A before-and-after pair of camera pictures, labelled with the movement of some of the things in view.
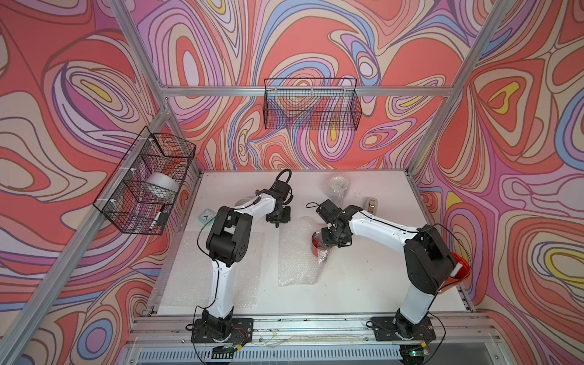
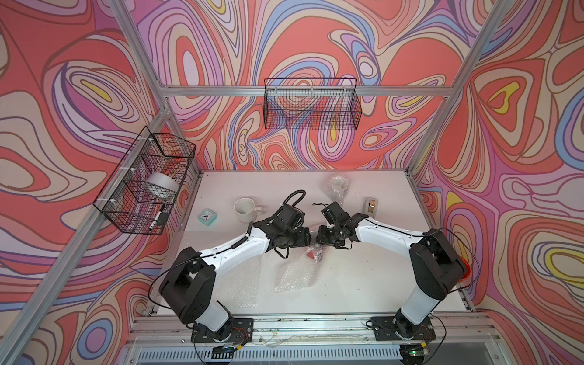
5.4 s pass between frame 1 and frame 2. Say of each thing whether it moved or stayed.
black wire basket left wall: stayed
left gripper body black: moved
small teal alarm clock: stayed
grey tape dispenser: stayed
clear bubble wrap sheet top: stayed
